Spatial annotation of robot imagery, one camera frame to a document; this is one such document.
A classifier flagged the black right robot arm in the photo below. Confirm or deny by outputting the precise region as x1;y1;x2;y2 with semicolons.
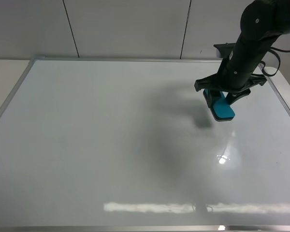
195;0;290;108

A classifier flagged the teal whiteboard eraser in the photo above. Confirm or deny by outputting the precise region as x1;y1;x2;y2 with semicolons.
210;91;235;122

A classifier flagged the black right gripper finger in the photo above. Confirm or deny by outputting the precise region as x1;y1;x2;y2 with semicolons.
203;89;220;108
225;89;251;104

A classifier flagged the white whiteboard with aluminium frame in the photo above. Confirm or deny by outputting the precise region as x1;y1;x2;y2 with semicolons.
0;58;290;232

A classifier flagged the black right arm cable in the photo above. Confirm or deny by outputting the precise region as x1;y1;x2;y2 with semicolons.
258;43;290;78

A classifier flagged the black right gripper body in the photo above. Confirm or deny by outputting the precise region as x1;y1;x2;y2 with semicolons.
194;43;266;93

